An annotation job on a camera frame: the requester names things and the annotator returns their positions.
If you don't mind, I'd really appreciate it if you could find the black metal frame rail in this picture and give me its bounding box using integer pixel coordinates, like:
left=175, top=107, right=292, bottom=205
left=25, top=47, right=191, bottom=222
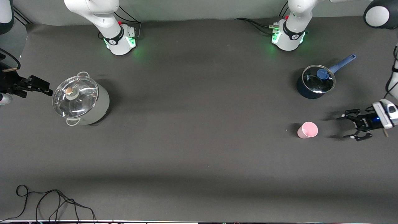
left=12, top=7, right=32, bottom=25

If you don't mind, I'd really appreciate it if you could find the dark grey table mat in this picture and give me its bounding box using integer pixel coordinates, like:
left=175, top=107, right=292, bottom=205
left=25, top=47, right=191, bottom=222
left=0, top=12, right=398, bottom=223

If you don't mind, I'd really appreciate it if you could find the loose thin black cable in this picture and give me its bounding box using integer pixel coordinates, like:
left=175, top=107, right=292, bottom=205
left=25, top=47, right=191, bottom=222
left=0, top=185, right=97, bottom=223

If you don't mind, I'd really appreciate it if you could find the pink plastic cup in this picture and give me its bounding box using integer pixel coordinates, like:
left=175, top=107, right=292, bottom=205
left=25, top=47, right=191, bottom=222
left=297, top=122, right=318, bottom=139

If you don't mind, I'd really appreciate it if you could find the dark blue saucepan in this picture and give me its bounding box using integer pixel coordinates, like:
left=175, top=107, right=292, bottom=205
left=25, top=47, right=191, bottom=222
left=296, top=54, right=357, bottom=99

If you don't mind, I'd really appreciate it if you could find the grey-green cooking pot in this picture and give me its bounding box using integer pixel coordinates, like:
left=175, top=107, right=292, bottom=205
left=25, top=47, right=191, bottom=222
left=53, top=72, right=110, bottom=126

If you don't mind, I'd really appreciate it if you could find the black base cable bundle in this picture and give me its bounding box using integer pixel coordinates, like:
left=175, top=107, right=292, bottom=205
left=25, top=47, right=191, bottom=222
left=99, top=6, right=142, bottom=41
left=235, top=6, right=290, bottom=35

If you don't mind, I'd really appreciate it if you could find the glass lid with blue knob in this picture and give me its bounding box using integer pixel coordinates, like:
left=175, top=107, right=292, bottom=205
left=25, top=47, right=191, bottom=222
left=302, top=65, right=336, bottom=94

